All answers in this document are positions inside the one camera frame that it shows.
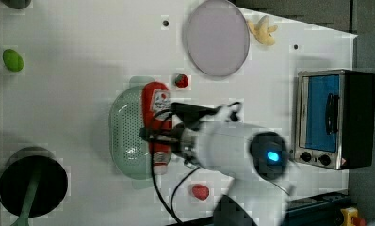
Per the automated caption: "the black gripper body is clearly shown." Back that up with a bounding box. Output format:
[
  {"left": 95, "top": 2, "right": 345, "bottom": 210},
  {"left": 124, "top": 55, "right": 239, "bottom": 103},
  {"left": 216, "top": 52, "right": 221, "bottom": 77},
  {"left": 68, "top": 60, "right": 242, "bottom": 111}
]
[{"left": 139, "top": 127, "right": 184, "bottom": 150}]

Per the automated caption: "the red ketchup bottle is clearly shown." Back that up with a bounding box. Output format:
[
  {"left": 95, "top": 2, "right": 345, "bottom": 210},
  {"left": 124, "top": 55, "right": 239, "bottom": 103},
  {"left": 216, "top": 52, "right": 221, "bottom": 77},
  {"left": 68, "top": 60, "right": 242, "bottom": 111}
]
[{"left": 141, "top": 82, "right": 172, "bottom": 175}]

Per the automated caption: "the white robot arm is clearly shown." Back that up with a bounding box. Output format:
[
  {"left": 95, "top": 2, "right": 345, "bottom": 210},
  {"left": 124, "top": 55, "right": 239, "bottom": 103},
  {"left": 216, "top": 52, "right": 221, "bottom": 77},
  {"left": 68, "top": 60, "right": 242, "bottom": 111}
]
[{"left": 140, "top": 121, "right": 296, "bottom": 226}]

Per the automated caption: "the green oval strainer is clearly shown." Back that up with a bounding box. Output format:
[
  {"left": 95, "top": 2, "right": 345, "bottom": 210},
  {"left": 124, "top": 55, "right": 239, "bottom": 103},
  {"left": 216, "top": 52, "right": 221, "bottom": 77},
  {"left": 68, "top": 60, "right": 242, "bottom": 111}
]
[{"left": 108, "top": 76, "right": 155, "bottom": 189}]

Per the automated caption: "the red strawberry toy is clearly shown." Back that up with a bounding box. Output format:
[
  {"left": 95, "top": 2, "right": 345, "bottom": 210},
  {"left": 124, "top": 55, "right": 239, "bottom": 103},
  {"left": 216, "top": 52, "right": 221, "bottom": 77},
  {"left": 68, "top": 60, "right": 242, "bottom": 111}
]
[{"left": 174, "top": 74, "right": 189, "bottom": 88}]

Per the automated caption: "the pink strawberry toy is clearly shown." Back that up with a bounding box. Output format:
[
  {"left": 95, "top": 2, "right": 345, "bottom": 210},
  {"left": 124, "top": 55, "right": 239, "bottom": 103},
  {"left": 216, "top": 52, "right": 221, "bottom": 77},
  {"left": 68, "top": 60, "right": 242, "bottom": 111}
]
[{"left": 191, "top": 185, "right": 209, "bottom": 201}]

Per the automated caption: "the round grey plate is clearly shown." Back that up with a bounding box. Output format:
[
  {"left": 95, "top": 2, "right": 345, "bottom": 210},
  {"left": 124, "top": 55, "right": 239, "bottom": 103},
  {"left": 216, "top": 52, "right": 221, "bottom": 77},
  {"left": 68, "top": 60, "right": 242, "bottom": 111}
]
[{"left": 185, "top": 0, "right": 250, "bottom": 76}]

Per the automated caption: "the yellow peeled banana toy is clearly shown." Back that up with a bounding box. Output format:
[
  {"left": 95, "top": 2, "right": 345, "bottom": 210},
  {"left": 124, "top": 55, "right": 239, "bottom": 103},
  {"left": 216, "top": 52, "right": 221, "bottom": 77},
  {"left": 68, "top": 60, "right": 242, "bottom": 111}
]
[{"left": 247, "top": 16, "right": 278, "bottom": 46}]

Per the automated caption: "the silver toaster oven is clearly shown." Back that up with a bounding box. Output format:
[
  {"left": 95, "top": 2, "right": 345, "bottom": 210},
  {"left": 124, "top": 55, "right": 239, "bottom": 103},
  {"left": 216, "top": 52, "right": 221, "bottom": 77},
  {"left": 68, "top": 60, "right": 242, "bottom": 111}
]
[{"left": 294, "top": 70, "right": 375, "bottom": 170}]

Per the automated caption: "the green lime toy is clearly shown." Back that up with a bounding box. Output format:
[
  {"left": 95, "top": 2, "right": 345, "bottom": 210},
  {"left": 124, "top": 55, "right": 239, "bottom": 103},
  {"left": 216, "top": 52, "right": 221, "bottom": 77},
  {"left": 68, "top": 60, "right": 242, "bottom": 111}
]
[{"left": 2, "top": 49, "right": 24, "bottom": 72}]

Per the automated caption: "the yellow red emergency button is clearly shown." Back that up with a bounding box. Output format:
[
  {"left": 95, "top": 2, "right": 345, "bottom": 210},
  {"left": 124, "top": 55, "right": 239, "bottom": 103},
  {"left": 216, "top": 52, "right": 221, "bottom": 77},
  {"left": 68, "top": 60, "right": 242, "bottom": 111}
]
[{"left": 340, "top": 207, "right": 367, "bottom": 226}]

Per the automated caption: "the dark round object top left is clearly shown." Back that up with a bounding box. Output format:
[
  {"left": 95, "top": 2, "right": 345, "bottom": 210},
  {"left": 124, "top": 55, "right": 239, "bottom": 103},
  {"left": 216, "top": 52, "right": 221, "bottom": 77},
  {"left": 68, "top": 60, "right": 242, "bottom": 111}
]
[{"left": 1, "top": 0, "right": 32, "bottom": 9}]

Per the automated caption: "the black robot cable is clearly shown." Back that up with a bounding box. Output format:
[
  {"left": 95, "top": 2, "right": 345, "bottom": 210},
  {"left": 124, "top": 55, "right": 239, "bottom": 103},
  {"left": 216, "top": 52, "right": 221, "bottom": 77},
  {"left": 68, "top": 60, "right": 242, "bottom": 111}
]
[{"left": 150, "top": 147, "right": 184, "bottom": 224}]

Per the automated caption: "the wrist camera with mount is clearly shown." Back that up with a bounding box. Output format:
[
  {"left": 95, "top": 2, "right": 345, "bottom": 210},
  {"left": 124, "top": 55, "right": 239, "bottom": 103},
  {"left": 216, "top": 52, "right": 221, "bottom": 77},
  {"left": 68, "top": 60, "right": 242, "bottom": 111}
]
[{"left": 171, "top": 102, "right": 242, "bottom": 131}]

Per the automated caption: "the black pan with green handle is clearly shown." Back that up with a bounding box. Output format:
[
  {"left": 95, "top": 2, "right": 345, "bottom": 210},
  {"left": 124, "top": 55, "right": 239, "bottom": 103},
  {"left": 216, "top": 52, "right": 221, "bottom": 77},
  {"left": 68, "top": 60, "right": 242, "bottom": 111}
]
[{"left": 0, "top": 146, "right": 68, "bottom": 226}]

